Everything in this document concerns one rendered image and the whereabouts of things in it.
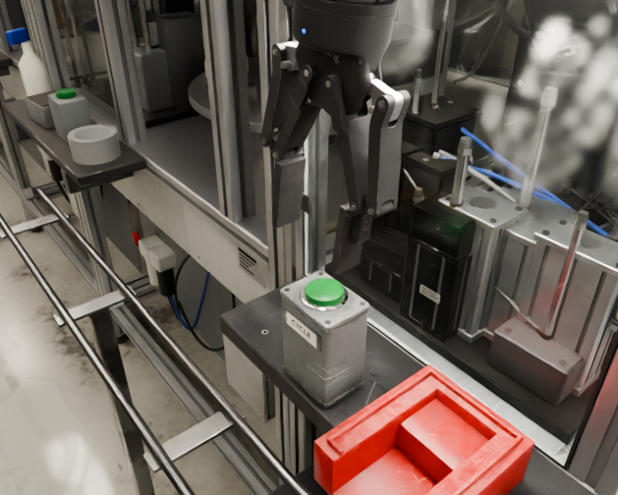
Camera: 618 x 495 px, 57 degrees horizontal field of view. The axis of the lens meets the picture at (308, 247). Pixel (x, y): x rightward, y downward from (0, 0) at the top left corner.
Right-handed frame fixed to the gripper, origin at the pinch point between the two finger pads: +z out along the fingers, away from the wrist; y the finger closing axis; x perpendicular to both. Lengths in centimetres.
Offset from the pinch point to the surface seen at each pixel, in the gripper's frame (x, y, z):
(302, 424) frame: -14, 11, 55
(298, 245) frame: -12.7, 15.8, 17.7
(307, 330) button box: 1.7, -2.2, 11.5
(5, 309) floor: 4, 157, 130
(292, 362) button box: 1.1, -0.1, 18.6
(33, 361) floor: 6, 121, 126
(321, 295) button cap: -0.4, -1.6, 8.2
